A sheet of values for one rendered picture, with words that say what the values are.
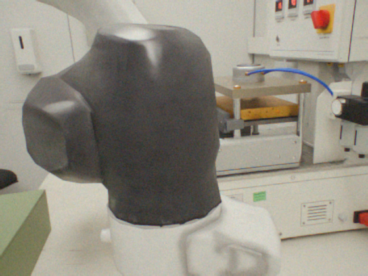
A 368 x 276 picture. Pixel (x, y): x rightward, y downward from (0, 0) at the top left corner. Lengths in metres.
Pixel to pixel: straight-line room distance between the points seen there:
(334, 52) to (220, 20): 1.66
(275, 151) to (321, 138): 0.11
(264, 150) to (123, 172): 0.55
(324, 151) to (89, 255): 0.58
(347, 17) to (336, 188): 0.37
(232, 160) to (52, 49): 1.82
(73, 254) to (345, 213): 0.63
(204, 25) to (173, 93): 2.19
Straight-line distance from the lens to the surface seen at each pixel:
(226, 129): 0.74
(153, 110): 0.21
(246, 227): 0.26
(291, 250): 0.85
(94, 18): 0.41
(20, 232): 0.78
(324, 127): 0.82
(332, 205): 0.88
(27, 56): 2.32
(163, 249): 0.24
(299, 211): 0.85
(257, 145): 0.75
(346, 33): 0.80
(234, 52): 2.44
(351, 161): 0.87
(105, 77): 0.23
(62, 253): 0.89
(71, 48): 2.37
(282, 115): 0.82
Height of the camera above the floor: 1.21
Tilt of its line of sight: 16 degrees down
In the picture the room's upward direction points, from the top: 2 degrees counter-clockwise
